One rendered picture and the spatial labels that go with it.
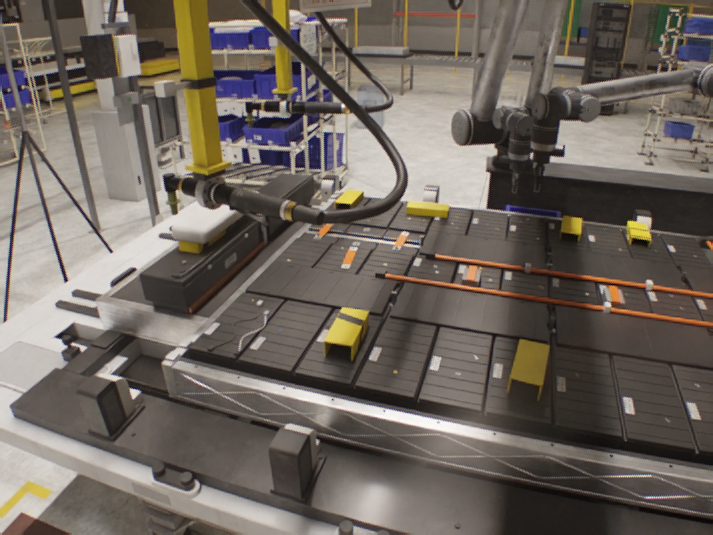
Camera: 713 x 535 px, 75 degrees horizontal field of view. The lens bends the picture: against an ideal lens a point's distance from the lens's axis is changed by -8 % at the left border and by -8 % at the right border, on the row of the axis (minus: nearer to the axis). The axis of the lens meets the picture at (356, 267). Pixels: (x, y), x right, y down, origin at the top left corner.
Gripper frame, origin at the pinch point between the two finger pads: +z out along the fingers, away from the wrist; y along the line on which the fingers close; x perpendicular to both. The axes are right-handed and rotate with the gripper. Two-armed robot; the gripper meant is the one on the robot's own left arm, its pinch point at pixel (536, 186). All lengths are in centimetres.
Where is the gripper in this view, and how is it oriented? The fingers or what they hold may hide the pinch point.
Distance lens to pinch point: 228.2
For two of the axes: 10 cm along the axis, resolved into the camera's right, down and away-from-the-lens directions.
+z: 0.0, 8.8, 4.7
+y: -3.0, 4.5, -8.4
